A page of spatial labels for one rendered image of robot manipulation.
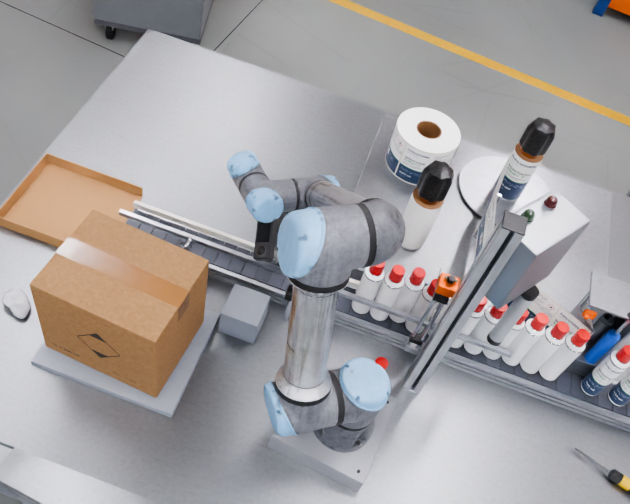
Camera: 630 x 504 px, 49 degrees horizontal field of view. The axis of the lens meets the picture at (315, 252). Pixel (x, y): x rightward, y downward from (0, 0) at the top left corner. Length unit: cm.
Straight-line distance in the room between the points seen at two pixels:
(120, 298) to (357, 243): 58
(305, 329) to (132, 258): 48
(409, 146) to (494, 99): 208
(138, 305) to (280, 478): 52
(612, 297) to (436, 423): 53
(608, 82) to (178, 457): 370
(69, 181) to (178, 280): 68
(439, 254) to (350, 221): 89
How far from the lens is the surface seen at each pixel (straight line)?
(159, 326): 149
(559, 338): 181
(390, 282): 173
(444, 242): 208
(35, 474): 170
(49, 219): 205
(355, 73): 399
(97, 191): 210
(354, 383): 147
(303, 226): 116
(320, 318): 128
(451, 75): 420
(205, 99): 239
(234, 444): 170
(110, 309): 152
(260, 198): 152
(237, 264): 188
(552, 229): 139
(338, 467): 165
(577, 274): 221
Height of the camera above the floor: 241
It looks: 52 degrees down
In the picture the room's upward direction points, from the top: 16 degrees clockwise
